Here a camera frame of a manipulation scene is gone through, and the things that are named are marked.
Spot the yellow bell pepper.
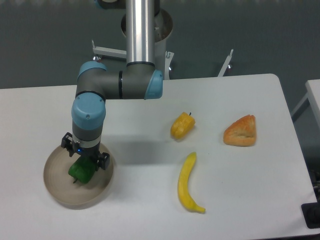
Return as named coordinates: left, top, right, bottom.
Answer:
left=170, top=112, right=196, bottom=140

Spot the yellow banana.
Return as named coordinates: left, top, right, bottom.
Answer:
left=177, top=152, right=206, bottom=214

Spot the black device at edge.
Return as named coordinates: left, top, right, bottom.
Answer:
left=301, top=202, right=320, bottom=229

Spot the beige round plate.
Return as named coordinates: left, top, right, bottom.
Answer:
left=43, top=146, right=114, bottom=209

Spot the white side table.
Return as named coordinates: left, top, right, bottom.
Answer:
left=290, top=79, right=320, bottom=126

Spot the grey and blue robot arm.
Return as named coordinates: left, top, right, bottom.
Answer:
left=61, top=0, right=163, bottom=170

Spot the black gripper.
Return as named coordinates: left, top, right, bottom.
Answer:
left=61, top=132, right=110, bottom=171

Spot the green bell pepper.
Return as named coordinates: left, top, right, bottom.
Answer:
left=68, top=156, right=96, bottom=184

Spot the orange croissant pastry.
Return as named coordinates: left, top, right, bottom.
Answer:
left=223, top=114, right=257, bottom=147

